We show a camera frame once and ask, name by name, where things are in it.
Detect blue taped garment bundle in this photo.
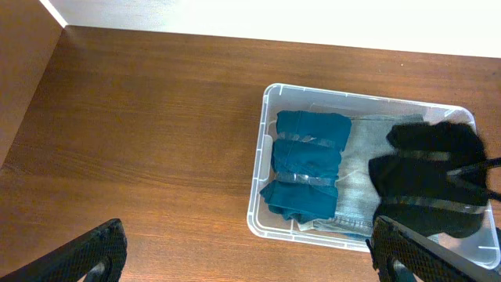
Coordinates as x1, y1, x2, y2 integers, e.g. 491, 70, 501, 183
260, 110, 351, 224

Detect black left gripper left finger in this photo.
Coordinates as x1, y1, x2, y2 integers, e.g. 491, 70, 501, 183
1, 219, 128, 281

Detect light blue jeans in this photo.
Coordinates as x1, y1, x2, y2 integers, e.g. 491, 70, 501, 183
298, 114, 424, 237

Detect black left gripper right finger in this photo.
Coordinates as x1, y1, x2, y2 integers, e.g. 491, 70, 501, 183
366, 216, 489, 281

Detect black taped garment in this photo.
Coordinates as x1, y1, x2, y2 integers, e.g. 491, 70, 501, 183
368, 121, 488, 238

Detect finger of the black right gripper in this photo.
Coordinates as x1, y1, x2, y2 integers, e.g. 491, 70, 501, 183
446, 157, 500, 201

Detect clear plastic storage bin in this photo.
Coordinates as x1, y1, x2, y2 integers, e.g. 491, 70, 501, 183
247, 83, 476, 252

